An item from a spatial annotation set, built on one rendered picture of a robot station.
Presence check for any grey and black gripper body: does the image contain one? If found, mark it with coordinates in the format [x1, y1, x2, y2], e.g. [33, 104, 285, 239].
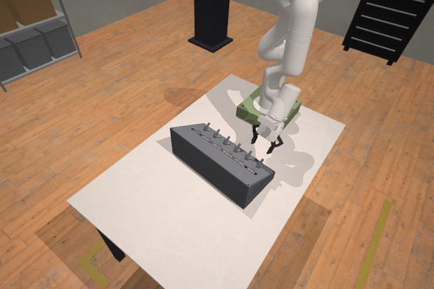
[257, 121, 284, 142]

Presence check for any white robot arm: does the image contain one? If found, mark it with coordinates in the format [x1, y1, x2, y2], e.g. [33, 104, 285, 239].
[253, 0, 323, 131]

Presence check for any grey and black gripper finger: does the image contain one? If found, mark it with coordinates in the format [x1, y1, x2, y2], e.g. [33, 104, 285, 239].
[266, 135, 283, 154]
[251, 125, 259, 144]

